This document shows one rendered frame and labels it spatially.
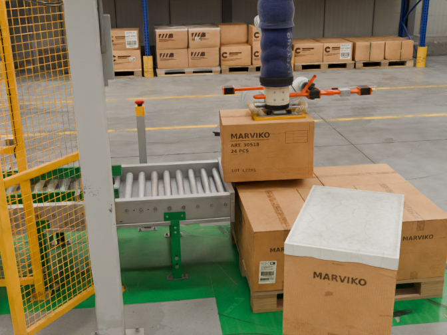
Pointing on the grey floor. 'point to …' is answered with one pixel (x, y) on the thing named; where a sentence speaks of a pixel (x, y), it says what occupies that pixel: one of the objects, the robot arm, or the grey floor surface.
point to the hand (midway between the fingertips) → (314, 93)
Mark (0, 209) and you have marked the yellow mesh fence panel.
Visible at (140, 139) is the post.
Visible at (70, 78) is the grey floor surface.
